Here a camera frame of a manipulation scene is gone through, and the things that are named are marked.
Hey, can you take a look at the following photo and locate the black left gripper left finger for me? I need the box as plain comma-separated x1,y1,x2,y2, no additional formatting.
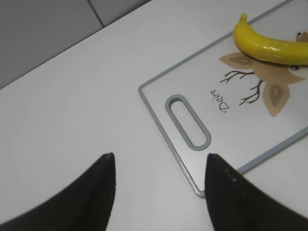
0,153,116,231

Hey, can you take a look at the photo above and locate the yellow plastic banana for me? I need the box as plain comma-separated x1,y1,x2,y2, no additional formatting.
233,13,308,65

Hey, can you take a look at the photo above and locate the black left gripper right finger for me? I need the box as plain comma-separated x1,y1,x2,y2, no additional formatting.
205,154,308,231

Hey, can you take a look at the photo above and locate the grey-rimmed deer cutting board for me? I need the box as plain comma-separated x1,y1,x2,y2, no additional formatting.
138,0,308,198

